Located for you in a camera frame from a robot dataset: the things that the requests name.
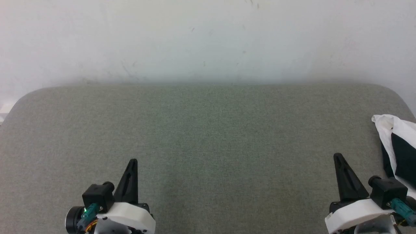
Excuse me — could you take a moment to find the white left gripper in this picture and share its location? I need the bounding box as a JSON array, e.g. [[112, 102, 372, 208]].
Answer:
[[94, 159, 156, 234]]

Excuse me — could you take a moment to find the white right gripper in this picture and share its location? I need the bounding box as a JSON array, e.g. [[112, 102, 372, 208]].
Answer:
[[325, 153, 395, 234]]

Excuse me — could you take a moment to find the black and white garment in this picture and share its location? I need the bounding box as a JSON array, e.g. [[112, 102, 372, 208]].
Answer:
[[371, 114, 416, 199]]

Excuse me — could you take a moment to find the grey-green fabric sofa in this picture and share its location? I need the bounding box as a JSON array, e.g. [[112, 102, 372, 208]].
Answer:
[[0, 83, 416, 234]]

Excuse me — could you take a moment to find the left black cable teal plug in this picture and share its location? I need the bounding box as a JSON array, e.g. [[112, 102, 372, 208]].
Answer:
[[77, 203, 98, 233]]

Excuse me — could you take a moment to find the black cable teal plug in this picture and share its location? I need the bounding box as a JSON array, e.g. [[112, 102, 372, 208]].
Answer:
[[388, 198, 416, 227], [77, 203, 98, 233]]

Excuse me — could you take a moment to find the right black cable teal plug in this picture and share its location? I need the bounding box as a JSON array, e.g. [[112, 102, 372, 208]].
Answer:
[[388, 198, 416, 227]]

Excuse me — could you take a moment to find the white wall skirting board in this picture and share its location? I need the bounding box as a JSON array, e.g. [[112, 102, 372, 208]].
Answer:
[[0, 102, 15, 122]]

